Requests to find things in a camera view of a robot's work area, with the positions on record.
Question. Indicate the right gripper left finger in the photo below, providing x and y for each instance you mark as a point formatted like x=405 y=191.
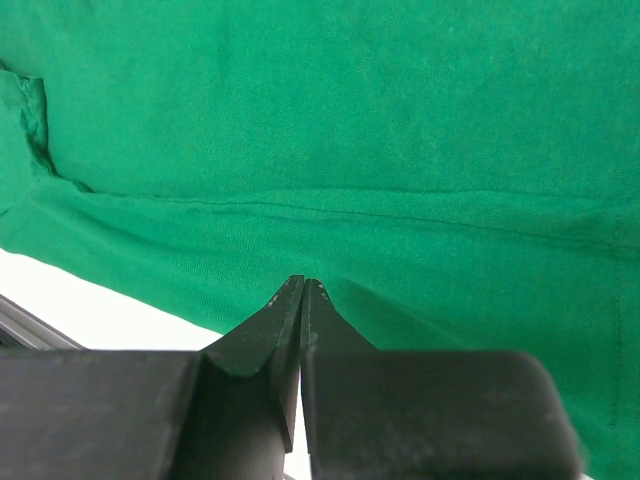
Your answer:
x=223 y=412

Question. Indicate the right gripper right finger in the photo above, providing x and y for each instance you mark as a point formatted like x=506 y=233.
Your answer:
x=426 y=414

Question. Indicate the green t shirt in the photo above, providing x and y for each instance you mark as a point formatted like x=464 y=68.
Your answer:
x=457 y=173

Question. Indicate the aluminium front rail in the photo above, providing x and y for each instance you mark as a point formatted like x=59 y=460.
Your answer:
x=21 y=329

